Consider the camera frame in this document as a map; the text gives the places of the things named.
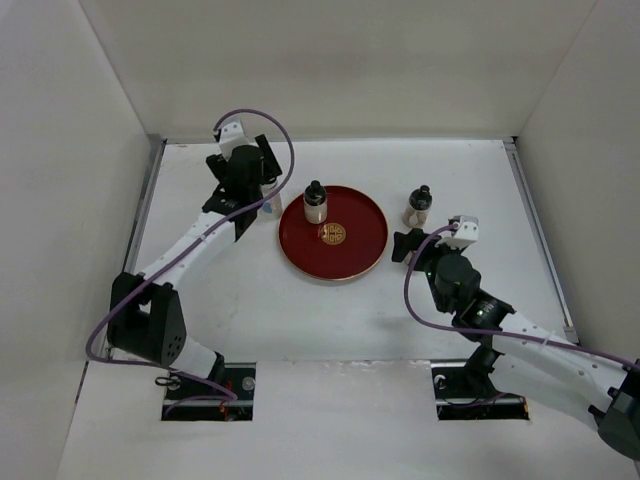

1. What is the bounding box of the tan powder bottle black cap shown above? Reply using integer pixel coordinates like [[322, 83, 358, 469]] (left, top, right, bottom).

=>
[[402, 185, 433, 228]]

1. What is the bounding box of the aluminium frame rail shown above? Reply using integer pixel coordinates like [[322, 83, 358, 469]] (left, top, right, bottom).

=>
[[99, 134, 166, 361], [503, 137, 581, 345]]

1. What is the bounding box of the white-filled bottle black cap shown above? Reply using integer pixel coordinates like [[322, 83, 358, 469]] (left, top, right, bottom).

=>
[[303, 180, 328, 225]]

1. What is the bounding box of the right aluminium frame rail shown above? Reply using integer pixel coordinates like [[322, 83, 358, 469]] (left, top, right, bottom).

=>
[[503, 137, 581, 345]]

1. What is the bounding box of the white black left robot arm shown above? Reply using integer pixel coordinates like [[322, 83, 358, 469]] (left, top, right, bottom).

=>
[[107, 131, 282, 399]]

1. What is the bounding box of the blue-label jar silver lid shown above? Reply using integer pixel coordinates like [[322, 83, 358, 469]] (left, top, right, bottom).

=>
[[260, 179, 283, 220]]

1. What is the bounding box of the red round lacquer tray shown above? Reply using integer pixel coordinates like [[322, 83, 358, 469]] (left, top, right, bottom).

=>
[[278, 185, 389, 281]]

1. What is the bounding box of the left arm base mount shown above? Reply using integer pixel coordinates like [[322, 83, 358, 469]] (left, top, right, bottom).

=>
[[154, 363, 257, 422]]

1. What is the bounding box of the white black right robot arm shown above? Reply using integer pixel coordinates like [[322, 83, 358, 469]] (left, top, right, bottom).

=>
[[392, 221, 639, 460]]

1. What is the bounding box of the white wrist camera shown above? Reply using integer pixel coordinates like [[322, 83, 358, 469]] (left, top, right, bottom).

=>
[[437, 215, 479, 251], [214, 117, 249, 160]]

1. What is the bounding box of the left aluminium frame rail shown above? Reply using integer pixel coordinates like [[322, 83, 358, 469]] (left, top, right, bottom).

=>
[[99, 134, 166, 361]]

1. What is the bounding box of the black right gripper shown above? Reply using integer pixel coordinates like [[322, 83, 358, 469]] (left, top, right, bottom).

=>
[[392, 228, 465, 313]]

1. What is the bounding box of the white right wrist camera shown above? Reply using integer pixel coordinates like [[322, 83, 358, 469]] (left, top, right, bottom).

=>
[[437, 215, 479, 251]]

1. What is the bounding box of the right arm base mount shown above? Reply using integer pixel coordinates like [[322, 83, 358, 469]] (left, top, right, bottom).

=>
[[430, 360, 530, 421]]

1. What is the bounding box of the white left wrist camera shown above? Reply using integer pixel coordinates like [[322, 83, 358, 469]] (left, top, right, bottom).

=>
[[214, 117, 249, 160]]

